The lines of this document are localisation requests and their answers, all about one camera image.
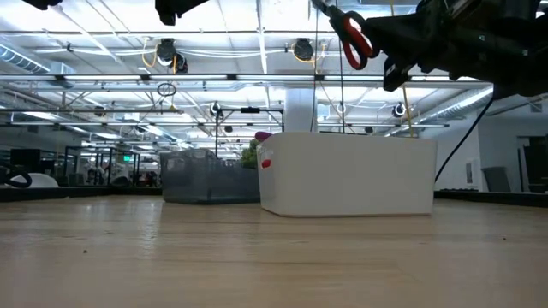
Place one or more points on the black and red scissors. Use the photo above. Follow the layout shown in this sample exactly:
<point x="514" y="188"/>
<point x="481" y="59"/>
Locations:
<point x="334" y="13"/>

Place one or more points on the white pillar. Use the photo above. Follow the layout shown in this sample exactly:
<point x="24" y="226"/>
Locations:
<point x="299" y="113"/>

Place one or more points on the grey chair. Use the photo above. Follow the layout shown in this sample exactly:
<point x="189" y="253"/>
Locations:
<point x="496" y="179"/>

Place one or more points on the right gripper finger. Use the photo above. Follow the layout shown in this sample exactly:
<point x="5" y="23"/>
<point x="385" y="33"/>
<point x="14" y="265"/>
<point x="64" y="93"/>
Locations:
<point x="406" y="48"/>
<point x="398" y="30"/>

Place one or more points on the black metal table frame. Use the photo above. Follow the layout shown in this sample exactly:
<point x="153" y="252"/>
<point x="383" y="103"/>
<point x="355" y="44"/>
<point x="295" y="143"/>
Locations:
<point x="85" y="192"/>

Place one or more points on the white plastic bin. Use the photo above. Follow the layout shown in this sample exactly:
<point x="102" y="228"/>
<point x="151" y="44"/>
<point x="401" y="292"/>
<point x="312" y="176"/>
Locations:
<point x="349" y="175"/>

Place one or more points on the grey mesh basket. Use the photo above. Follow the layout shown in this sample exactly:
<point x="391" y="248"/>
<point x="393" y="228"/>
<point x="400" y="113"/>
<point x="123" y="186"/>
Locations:
<point x="205" y="179"/>

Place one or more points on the black background frame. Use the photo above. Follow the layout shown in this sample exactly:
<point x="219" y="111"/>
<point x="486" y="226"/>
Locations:
<point x="250" y="110"/>

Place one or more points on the white rounded object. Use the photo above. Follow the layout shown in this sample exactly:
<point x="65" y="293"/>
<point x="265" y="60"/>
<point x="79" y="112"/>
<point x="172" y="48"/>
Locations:
<point x="43" y="181"/>

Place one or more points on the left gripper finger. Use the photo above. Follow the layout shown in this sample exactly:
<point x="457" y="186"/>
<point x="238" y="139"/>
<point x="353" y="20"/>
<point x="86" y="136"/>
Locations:
<point x="171" y="8"/>

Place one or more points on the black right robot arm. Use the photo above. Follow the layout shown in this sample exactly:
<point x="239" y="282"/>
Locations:
<point x="526" y="51"/>

